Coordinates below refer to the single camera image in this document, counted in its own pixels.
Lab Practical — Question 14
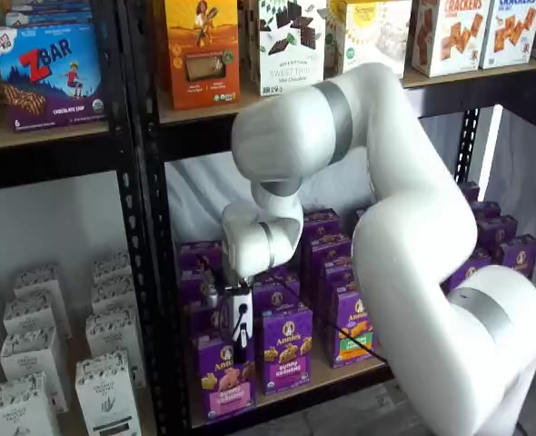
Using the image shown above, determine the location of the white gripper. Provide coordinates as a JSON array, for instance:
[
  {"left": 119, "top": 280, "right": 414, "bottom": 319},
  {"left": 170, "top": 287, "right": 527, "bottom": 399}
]
[{"left": 225, "top": 285, "right": 254, "bottom": 365}]

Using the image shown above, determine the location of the purple Annie's box pink patch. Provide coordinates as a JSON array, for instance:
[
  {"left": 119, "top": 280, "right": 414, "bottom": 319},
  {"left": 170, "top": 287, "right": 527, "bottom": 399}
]
[{"left": 195, "top": 331, "right": 257, "bottom": 424}]

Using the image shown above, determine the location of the purple Annie's box green patch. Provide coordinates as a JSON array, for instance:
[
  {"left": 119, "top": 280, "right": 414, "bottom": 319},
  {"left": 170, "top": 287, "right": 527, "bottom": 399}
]
[{"left": 330, "top": 283, "right": 377, "bottom": 370}]

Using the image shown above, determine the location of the white pantry box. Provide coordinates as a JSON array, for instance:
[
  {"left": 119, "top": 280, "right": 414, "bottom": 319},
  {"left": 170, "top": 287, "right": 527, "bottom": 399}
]
[
  {"left": 0, "top": 372, "right": 64, "bottom": 436},
  {"left": 74, "top": 349, "right": 143, "bottom": 436},
  {"left": 91, "top": 253, "right": 134, "bottom": 285},
  {"left": 84, "top": 309, "right": 147, "bottom": 387},
  {"left": 0, "top": 326, "right": 69, "bottom": 414},
  {"left": 12, "top": 263, "right": 72, "bottom": 305},
  {"left": 2, "top": 297, "right": 73, "bottom": 340},
  {"left": 89, "top": 276, "right": 138, "bottom": 319}
]

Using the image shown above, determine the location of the black metal shelf rack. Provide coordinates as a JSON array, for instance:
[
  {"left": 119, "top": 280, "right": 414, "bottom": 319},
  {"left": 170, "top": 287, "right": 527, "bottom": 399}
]
[
  {"left": 0, "top": 0, "right": 136, "bottom": 436},
  {"left": 126, "top": 0, "right": 536, "bottom": 436}
]

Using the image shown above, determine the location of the orange snack box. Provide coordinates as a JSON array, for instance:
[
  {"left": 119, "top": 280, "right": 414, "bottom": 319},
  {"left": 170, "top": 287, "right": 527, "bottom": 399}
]
[{"left": 164, "top": 0, "right": 242, "bottom": 111}]

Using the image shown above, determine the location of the white Sweet Thins chocolate box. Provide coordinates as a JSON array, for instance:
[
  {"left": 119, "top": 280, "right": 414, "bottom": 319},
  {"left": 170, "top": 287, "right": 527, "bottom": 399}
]
[{"left": 257, "top": 0, "right": 329, "bottom": 97}]

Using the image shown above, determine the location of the Z Bar snack box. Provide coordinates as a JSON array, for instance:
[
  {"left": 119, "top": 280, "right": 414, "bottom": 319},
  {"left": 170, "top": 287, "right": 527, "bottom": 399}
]
[{"left": 0, "top": 22, "right": 109, "bottom": 134}]

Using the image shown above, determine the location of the yellow white baking mix box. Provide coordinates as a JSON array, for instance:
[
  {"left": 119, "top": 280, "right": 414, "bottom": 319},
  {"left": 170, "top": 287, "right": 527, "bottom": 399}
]
[{"left": 325, "top": 0, "right": 413, "bottom": 81}]

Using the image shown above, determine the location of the blue snack box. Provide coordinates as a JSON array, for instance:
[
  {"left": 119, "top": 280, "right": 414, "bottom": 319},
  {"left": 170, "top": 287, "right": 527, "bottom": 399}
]
[{"left": 4, "top": 0, "right": 93, "bottom": 27}]

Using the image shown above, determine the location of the white cloth backdrop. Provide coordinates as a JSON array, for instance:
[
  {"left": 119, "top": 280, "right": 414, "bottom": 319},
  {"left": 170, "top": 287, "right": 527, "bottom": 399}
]
[{"left": 164, "top": 106, "right": 536, "bottom": 255}]

